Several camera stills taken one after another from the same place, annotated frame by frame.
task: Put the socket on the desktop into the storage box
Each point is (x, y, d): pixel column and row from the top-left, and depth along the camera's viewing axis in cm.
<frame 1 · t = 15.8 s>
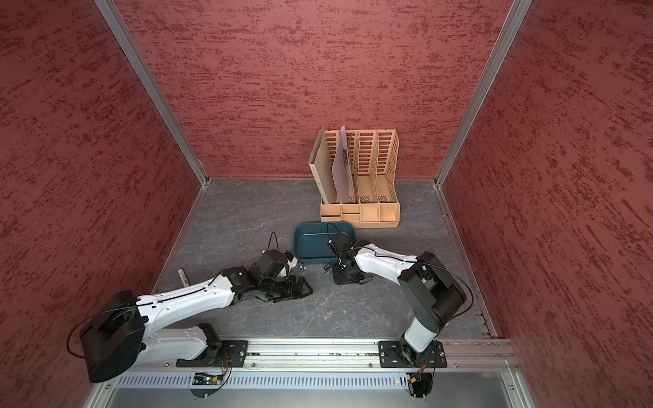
left hand: (301, 298, 79), fingers open
right hand: (341, 284, 88), fingers open
teal plastic storage box: (310, 240, 102), on the table
pale pink paper sheet: (342, 172, 117), point 8 cm above the table
chrome socket upright: (302, 268, 92), point 2 cm above the table

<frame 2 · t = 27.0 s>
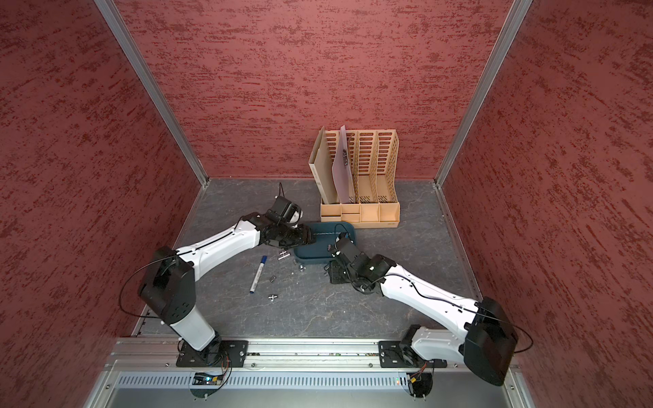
left hand: (308, 245, 86), fingers open
right hand: (334, 276, 80), fingers open
blue white marker pen: (263, 262, 95), on the table
chrome socket near box left: (283, 254, 96), on the table
the other named things where they were.

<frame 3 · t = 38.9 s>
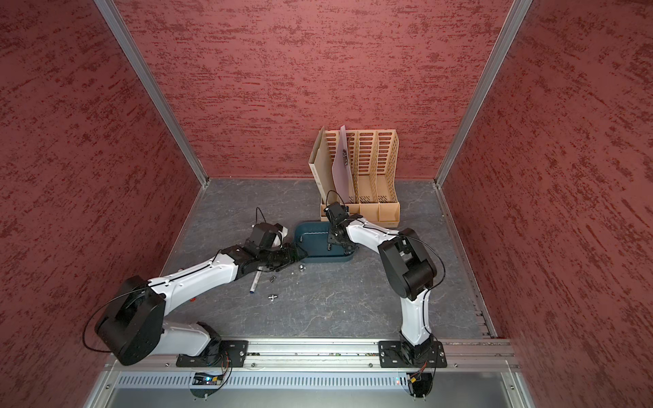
left hand: (300, 261, 84), fingers open
right hand: (338, 240, 98), fingers open
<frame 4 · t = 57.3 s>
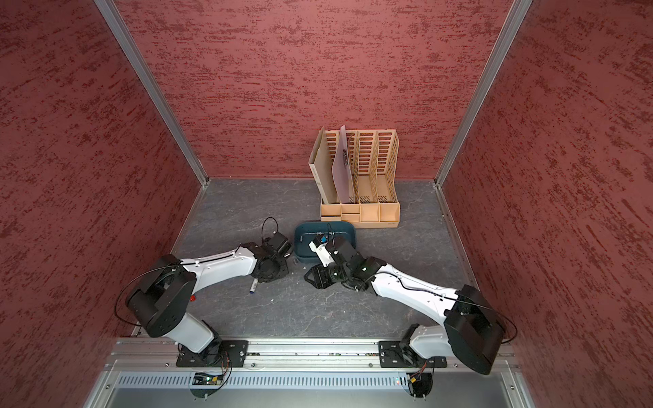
left hand: (279, 277, 90), fingers open
right hand: (310, 281, 78), fingers open
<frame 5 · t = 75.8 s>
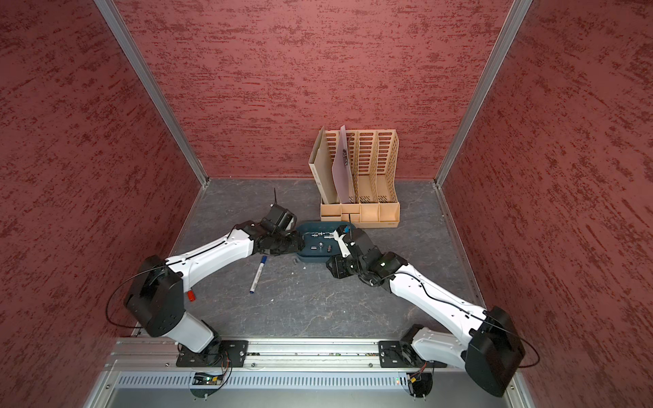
left hand: (297, 249, 86), fingers open
right hand: (331, 268, 79), fingers open
chrome socket lower left: (320, 246, 99), point 2 cm above the table
